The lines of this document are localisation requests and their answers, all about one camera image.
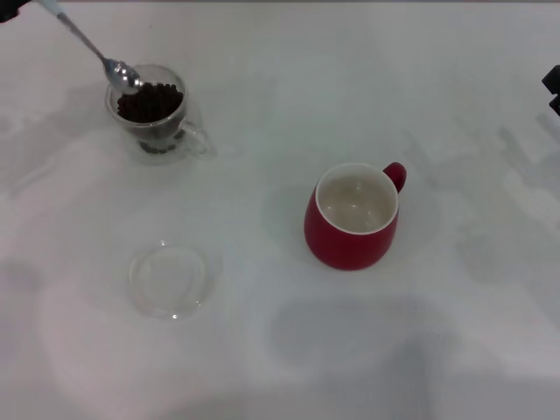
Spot clear glass saucer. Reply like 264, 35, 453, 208
127, 240, 222, 322

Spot red mug with white inside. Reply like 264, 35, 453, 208
303, 161, 408, 271

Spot clear double-wall glass cup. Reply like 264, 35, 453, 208
103, 63, 218, 166

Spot dark coffee bean pile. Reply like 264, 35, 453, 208
115, 81, 185, 126

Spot blue-handled steel spoon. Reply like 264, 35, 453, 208
36, 0, 144, 95

